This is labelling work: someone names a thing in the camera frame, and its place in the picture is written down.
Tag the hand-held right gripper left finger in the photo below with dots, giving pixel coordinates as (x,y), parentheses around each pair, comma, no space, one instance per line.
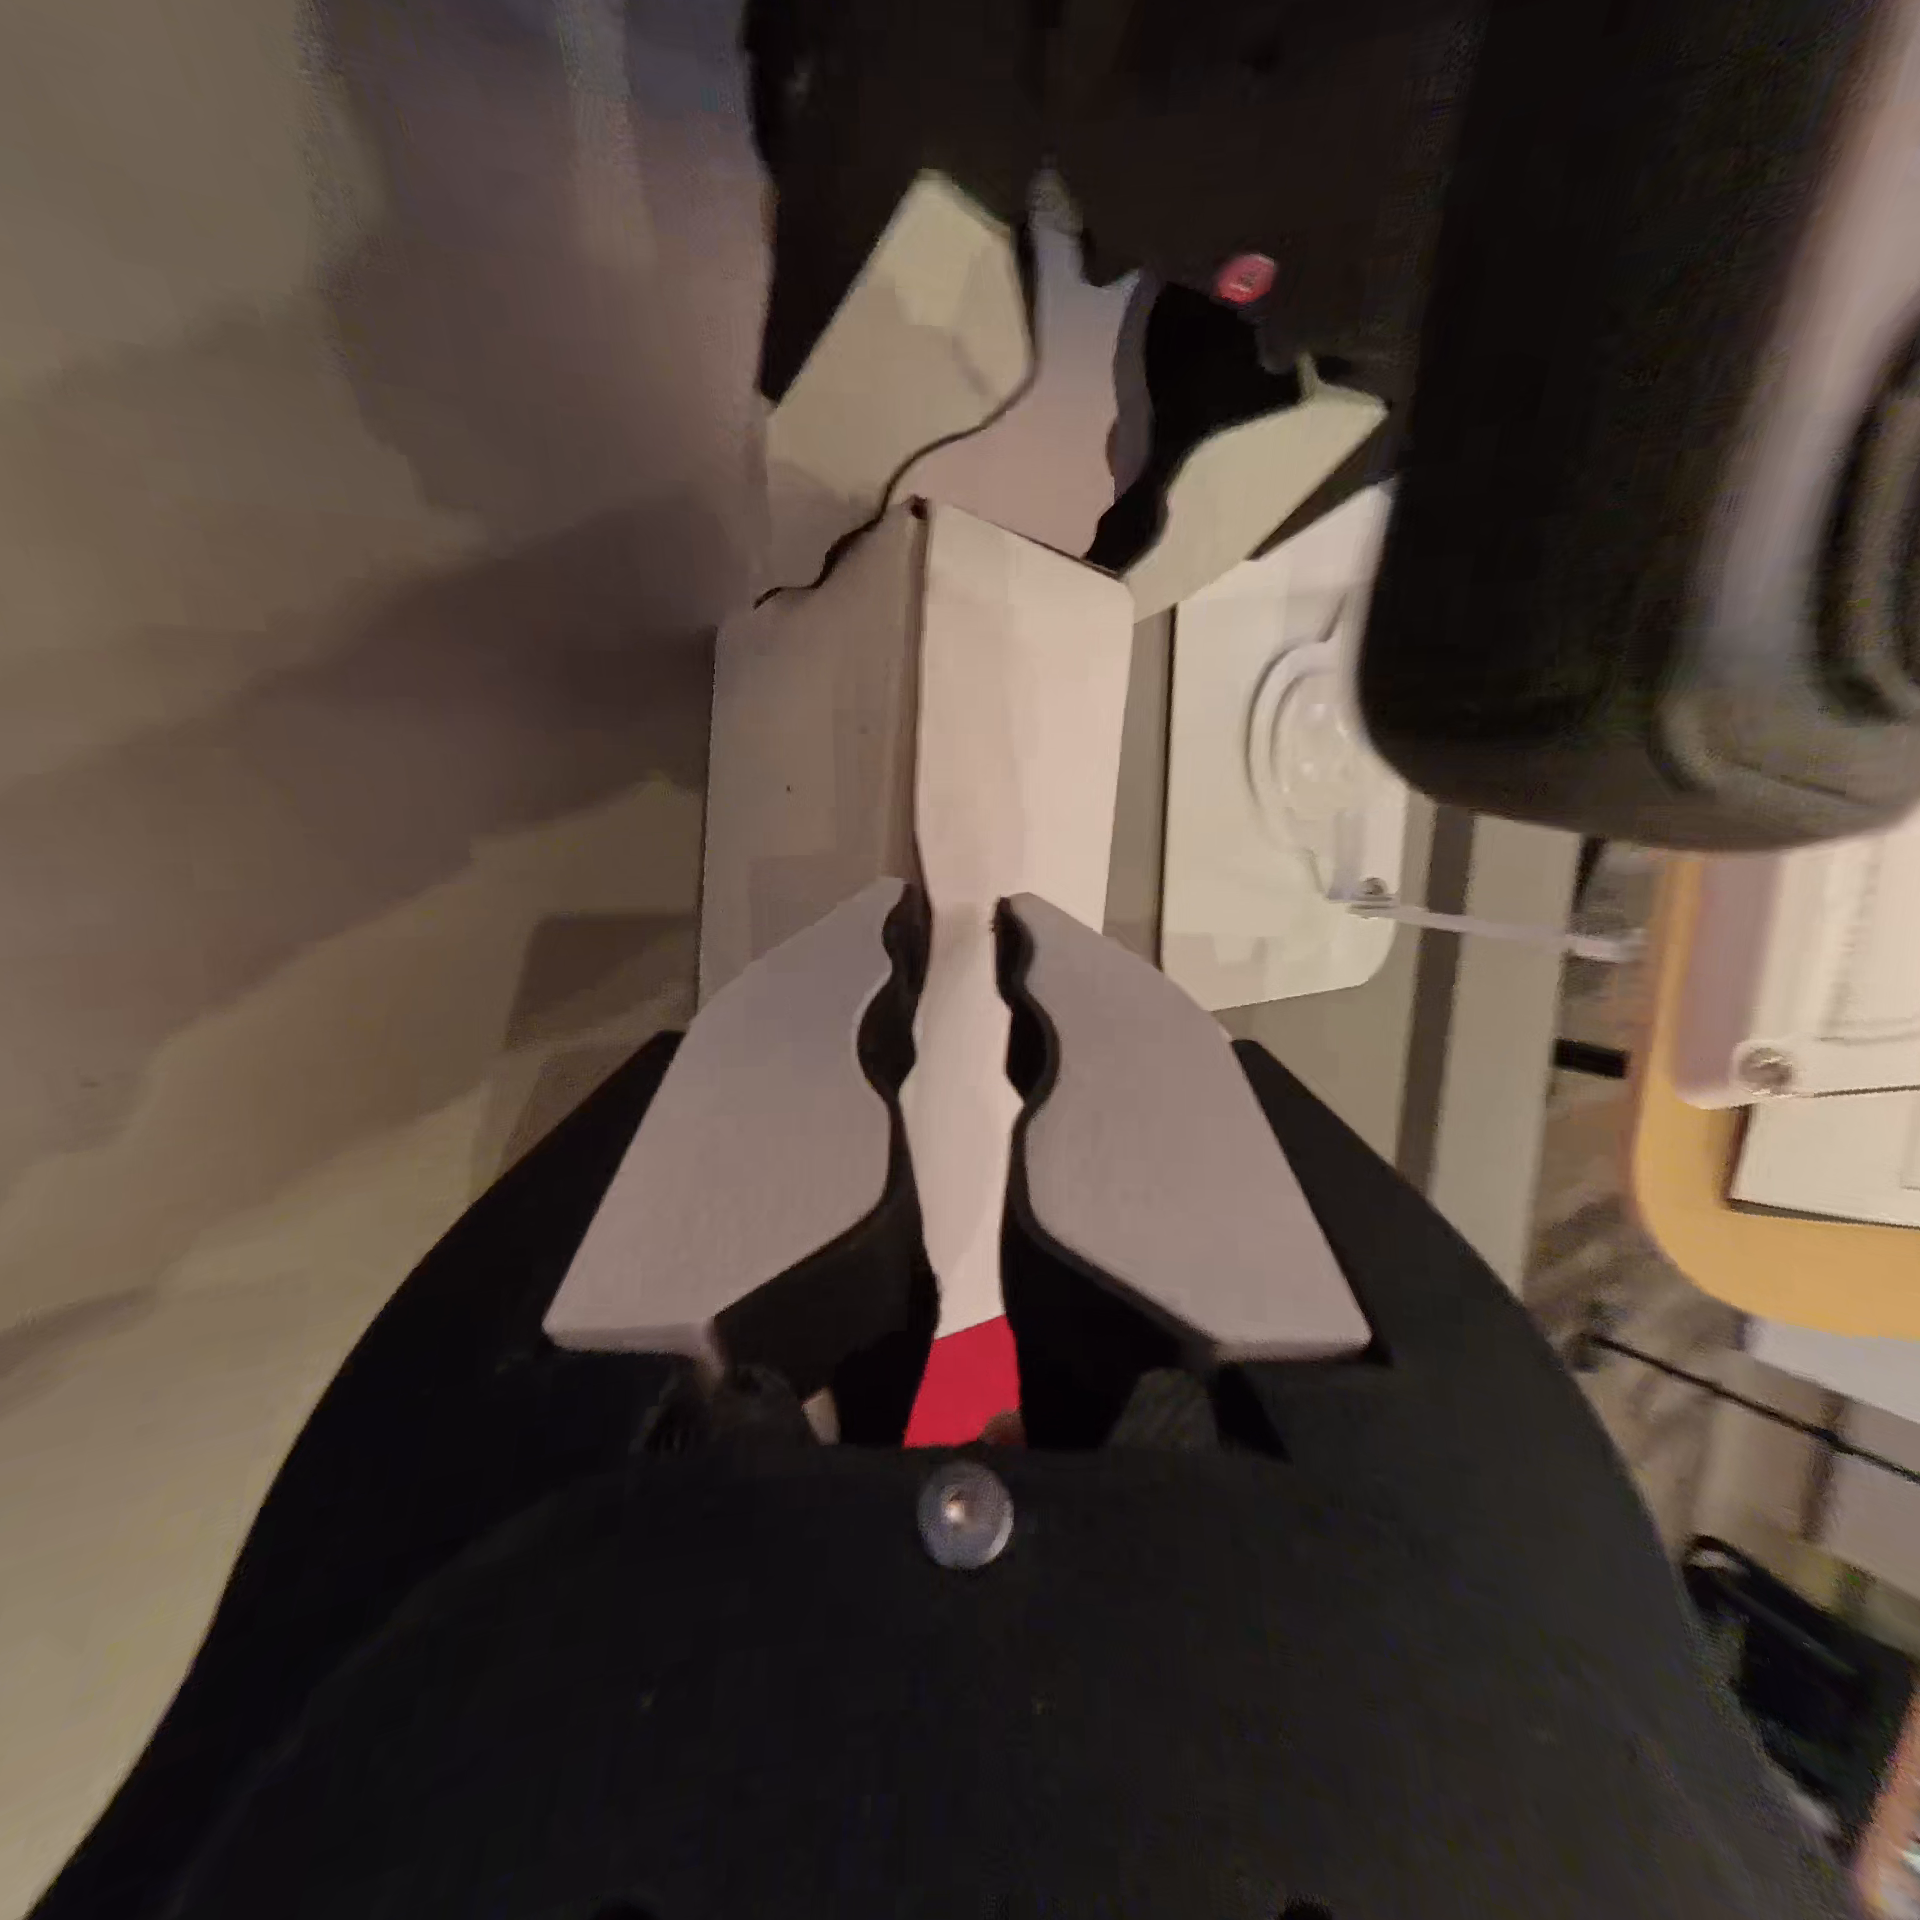
(735,1171)

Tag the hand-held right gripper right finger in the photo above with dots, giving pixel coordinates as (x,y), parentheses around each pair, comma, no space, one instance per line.
(1171,1184)

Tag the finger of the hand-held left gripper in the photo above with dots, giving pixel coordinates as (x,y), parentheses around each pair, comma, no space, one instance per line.
(914,347)
(1276,481)

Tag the grey cardboard box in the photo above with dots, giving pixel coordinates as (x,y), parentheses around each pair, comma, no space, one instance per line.
(1020,734)

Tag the red cube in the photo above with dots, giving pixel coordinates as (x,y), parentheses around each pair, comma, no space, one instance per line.
(960,1389)

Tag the white socket plate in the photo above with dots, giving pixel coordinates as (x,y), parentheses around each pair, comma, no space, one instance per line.
(1231,855)

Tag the yellow clipboard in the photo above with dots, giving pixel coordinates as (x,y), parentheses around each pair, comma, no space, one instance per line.
(1695,1244)

